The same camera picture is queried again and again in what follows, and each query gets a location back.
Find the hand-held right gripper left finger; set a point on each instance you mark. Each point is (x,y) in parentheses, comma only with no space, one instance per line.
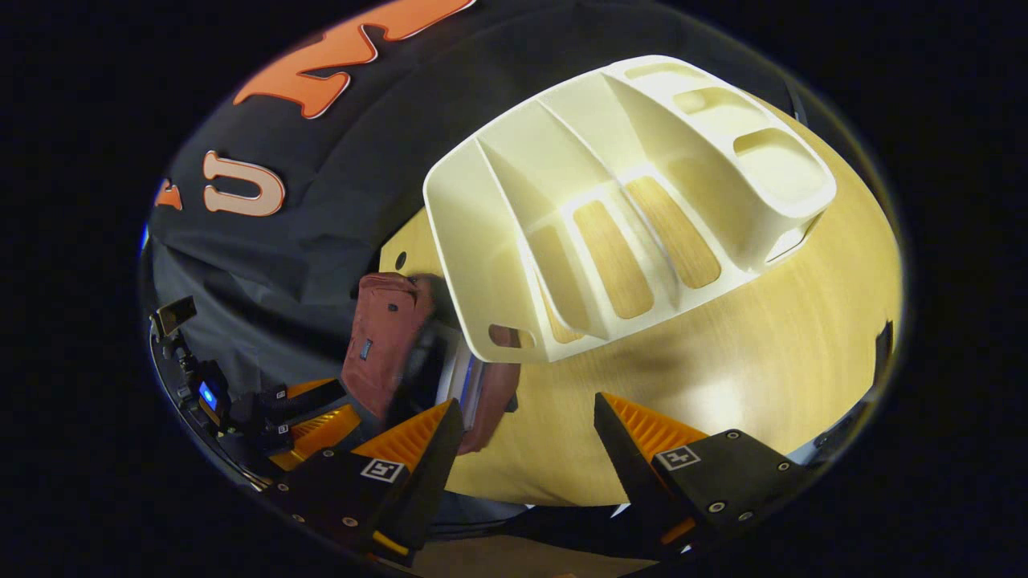
(422,482)

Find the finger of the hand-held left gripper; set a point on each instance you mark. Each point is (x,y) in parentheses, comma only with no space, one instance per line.
(321,433)
(309,395)

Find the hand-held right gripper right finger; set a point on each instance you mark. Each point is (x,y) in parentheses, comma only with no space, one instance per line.
(630,466)

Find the maroon schoolbag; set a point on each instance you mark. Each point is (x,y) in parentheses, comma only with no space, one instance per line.
(381,345)

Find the blue cover book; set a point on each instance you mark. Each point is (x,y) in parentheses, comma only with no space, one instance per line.
(462,381)

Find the white bookshelf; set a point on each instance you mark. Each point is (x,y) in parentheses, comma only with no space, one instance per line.
(522,201)

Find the person's brown garment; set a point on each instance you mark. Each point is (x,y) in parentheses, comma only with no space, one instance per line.
(514,562)

